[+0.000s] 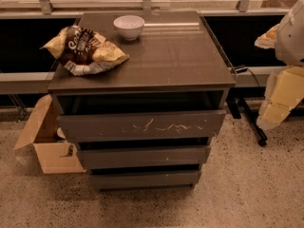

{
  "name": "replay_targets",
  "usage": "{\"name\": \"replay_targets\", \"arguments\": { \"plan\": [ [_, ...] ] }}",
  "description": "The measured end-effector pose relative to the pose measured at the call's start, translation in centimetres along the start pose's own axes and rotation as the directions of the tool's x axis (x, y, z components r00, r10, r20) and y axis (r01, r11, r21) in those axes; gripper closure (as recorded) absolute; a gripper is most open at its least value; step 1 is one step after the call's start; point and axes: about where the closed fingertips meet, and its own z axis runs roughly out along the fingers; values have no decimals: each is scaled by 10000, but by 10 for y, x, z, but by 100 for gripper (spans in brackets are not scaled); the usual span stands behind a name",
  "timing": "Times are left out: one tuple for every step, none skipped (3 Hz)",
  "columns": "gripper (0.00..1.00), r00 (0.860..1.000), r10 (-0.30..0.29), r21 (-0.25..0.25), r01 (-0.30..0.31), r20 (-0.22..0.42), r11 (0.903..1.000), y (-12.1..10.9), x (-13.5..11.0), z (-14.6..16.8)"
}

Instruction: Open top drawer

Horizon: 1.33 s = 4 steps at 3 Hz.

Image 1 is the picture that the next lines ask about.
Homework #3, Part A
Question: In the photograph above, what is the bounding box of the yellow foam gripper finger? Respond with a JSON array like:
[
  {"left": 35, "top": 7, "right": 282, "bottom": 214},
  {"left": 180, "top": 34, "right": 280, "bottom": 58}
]
[
  {"left": 255, "top": 24, "right": 279, "bottom": 49},
  {"left": 256, "top": 66, "right": 304, "bottom": 130}
]

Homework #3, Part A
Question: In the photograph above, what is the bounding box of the grey top drawer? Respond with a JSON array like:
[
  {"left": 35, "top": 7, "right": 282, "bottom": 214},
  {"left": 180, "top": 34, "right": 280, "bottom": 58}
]
[{"left": 57, "top": 110, "right": 225, "bottom": 143}]

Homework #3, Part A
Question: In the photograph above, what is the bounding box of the grey drawer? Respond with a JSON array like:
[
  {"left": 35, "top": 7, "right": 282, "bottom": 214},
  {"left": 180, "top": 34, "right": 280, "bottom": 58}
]
[
  {"left": 57, "top": 110, "right": 225, "bottom": 143},
  {"left": 90, "top": 170, "right": 201, "bottom": 190},
  {"left": 77, "top": 145, "right": 211, "bottom": 169}
]

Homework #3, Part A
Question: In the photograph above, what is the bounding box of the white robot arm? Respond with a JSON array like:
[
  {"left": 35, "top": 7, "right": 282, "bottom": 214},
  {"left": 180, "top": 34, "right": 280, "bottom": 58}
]
[{"left": 255, "top": 0, "right": 304, "bottom": 130}]

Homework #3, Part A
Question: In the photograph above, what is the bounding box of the dark grey drawer cabinet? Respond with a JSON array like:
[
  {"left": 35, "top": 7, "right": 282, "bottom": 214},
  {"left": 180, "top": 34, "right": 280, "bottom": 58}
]
[{"left": 48, "top": 11, "right": 235, "bottom": 177}]

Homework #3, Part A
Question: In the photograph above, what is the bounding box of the grey middle drawer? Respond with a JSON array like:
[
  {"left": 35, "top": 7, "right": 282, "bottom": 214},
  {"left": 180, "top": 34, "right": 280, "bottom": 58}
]
[{"left": 77, "top": 145, "right": 211, "bottom": 169}]

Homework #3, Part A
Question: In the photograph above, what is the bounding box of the grey bottom drawer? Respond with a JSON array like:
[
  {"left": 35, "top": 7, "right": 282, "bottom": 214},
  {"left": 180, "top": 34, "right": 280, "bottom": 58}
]
[{"left": 90, "top": 170, "right": 201, "bottom": 190}]

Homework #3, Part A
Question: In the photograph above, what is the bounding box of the open cardboard box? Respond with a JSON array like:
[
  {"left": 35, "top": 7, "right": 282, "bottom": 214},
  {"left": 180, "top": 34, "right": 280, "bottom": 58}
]
[{"left": 14, "top": 94, "right": 86, "bottom": 174}]

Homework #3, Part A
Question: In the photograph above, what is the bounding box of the white ceramic bowl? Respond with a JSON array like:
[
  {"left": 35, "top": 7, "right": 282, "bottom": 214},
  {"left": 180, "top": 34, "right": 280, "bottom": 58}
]
[{"left": 113, "top": 15, "right": 145, "bottom": 41}]

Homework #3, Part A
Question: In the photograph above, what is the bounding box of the crumpled chip bag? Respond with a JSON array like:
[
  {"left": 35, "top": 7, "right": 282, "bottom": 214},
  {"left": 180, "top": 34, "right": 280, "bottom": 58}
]
[{"left": 43, "top": 26, "right": 129, "bottom": 76}]

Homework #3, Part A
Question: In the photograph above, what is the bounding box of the metal window frame rail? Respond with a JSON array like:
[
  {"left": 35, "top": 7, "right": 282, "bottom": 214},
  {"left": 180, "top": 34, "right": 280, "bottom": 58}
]
[{"left": 0, "top": 0, "right": 304, "bottom": 19}]

